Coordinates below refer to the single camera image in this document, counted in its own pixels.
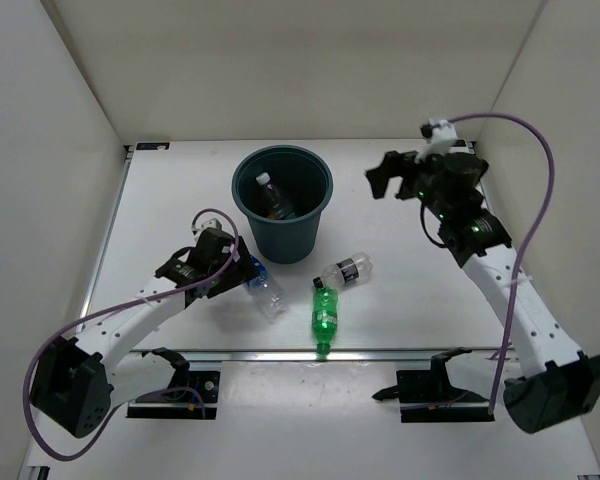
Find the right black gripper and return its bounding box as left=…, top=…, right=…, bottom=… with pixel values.
left=369, top=145, right=454, bottom=220

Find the clear bottle blue label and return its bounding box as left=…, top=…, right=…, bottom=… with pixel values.
left=246, top=256, right=285, bottom=319

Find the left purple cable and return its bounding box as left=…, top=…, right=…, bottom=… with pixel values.
left=22, top=209, right=241, bottom=460

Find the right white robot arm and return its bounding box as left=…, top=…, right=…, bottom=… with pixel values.
left=365, top=151, right=600, bottom=434

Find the left black table label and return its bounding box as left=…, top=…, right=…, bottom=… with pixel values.
left=135, top=142, right=170, bottom=151

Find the dark teal plastic bin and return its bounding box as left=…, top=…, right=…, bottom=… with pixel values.
left=231, top=145, right=333, bottom=264

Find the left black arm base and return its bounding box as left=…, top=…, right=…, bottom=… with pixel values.
left=126, top=348, right=221, bottom=420

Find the green soda bottle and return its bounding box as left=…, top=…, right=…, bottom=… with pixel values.
left=311, top=287, right=339, bottom=358

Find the clear bottle black label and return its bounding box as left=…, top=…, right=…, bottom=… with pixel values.
left=312, top=252, right=373, bottom=290

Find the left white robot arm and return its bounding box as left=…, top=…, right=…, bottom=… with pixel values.
left=29, top=227, right=258, bottom=438

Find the purple cable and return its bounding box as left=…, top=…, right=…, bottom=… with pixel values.
left=22, top=209, right=241, bottom=460
left=447, top=112, right=554, bottom=416

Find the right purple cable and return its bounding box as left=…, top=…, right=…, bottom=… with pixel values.
left=447, top=112, right=554, bottom=416

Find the clear bottle green label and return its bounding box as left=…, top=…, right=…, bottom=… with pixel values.
left=255, top=172, right=298, bottom=220

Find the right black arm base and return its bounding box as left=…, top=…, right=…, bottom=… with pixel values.
left=372, top=347, right=495, bottom=424

